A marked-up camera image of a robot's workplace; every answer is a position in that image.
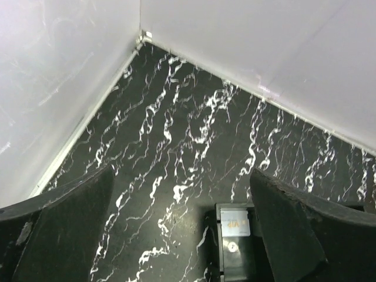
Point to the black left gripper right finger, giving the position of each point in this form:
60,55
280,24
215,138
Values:
308,238

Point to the black left card tray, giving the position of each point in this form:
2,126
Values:
242,258

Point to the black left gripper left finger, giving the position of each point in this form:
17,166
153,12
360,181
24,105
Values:
54,236

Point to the white silver card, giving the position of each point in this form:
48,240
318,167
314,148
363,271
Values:
235,223

